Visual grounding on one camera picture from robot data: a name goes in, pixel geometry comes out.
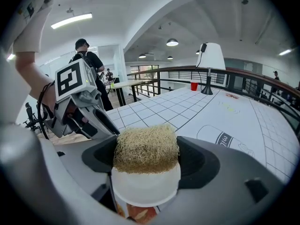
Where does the white plate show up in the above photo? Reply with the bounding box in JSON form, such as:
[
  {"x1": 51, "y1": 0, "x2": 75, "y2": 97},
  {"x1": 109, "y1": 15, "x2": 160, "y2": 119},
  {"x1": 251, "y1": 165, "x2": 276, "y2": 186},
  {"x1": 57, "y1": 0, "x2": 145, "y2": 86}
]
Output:
[{"x1": 110, "y1": 162, "x2": 182, "y2": 208}]

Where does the yellow-brown sponge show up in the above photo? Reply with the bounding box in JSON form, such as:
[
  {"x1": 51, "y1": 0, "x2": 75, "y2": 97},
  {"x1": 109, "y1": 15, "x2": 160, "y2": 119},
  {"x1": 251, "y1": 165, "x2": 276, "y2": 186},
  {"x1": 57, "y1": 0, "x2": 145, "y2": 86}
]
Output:
[{"x1": 112, "y1": 123, "x2": 180, "y2": 175}]

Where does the person's white t-shirt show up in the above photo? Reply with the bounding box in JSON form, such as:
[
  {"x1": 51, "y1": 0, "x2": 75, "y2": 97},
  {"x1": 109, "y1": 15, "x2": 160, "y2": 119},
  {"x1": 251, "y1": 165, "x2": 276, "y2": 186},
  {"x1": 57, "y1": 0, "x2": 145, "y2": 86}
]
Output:
[{"x1": 0, "y1": 0, "x2": 55, "y2": 54}]

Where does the railing with wooden handrail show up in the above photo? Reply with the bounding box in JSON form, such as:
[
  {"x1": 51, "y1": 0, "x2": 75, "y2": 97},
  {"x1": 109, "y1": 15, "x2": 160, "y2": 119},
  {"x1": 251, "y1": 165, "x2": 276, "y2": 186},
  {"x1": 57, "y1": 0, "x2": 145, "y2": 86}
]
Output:
[{"x1": 126, "y1": 64, "x2": 300, "y2": 135}]

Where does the person's left forearm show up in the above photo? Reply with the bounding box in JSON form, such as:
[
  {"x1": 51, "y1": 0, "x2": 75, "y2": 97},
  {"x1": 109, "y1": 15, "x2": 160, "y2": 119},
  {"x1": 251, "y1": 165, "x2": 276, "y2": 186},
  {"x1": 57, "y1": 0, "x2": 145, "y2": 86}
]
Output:
[{"x1": 14, "y1": 51, "x2": 57, "y2": 113}]

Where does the white table lamp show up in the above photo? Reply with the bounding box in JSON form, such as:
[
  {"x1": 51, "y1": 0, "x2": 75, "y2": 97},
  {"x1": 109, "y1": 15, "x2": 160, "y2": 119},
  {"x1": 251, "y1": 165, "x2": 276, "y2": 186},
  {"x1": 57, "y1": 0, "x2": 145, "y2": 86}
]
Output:
[{"x1": 195, "y1": 42, "x2": 226, "y2": 96}]

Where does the white grid tablecloth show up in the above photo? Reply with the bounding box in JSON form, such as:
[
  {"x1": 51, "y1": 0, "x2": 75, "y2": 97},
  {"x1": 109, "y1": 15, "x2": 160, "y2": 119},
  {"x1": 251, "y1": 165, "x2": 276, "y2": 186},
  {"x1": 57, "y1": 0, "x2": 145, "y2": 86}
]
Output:
[{"x1": 105, "y1": 86, "x2": 300, "y2": 222}]

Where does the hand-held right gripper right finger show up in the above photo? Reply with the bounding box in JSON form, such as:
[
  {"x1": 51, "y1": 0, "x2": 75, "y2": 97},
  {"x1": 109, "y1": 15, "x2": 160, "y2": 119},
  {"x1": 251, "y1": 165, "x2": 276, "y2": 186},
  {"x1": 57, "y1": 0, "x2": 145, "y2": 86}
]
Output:
[{"x1": 150, "y1": 135, "x2": 289, "y2": 225}]

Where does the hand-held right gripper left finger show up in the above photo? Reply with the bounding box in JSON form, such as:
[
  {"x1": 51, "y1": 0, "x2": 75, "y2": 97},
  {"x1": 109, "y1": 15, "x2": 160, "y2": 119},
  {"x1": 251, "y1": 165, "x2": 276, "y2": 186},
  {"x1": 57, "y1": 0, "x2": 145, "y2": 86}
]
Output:
[{"x1": 39, "y1": 135, "x2": 146, "y2": 225}]

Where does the large window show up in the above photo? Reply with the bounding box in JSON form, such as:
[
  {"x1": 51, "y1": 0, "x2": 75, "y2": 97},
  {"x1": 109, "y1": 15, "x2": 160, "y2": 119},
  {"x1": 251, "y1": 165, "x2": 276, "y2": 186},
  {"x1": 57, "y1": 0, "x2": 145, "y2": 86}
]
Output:
[{"x1": 130, "y1": 65, "x2": 160, "y2": 80}]

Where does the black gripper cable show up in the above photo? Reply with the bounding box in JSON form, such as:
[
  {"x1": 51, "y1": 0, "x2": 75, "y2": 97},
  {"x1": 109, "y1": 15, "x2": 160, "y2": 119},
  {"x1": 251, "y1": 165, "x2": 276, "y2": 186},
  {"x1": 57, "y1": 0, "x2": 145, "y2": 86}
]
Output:
[{"x1": 37, "y1": 81, "x2": 57, "y2": 141}]

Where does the black office chair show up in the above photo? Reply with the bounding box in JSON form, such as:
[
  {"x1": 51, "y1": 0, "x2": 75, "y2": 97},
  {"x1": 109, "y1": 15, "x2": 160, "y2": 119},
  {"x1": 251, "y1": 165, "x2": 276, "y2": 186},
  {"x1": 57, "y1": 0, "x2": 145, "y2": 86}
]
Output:
[{"x1": 24, "y1": 101, "x2": 44, "y2": 133}]

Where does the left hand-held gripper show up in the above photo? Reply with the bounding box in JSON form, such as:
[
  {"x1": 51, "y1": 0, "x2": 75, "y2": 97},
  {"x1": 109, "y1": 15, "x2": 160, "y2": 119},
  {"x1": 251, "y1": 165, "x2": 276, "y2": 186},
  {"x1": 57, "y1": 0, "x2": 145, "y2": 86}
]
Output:
[{"x1": 44, "y1": 58, "x2": 121, "y2": 140}]

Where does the round wooden table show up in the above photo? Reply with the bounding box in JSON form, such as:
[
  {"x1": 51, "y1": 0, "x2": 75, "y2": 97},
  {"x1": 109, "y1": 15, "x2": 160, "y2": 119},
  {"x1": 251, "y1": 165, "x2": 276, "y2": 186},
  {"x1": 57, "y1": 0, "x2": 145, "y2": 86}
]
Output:
[{"x1": 109, "y1": 79, "x2": 147, "y2": 107}]

